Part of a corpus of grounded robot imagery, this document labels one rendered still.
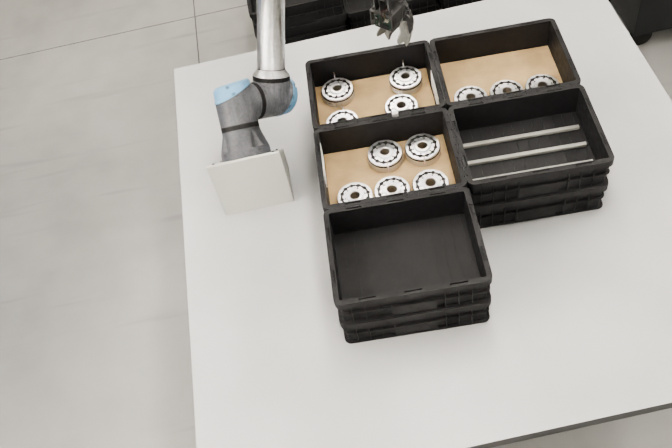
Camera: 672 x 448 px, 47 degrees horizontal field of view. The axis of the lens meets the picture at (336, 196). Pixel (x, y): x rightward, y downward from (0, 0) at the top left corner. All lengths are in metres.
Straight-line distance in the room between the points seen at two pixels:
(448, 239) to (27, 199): 2.23
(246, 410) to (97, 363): 1.16
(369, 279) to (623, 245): 0.73
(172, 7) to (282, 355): 2.70
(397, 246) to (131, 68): 2.37
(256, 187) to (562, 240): 0.91
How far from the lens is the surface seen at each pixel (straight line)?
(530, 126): 2.38
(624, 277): 2.25
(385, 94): 2.48
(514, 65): 2.55
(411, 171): 2.26
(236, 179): 2.30
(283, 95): 2.39
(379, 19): 2.09
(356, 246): 2.13
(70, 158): 3.85
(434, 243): 2.11
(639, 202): 2.40
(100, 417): 3.06
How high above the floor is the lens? 2.60
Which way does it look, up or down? 52 degrees down
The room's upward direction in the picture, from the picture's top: 13 degrees counter-clockwise
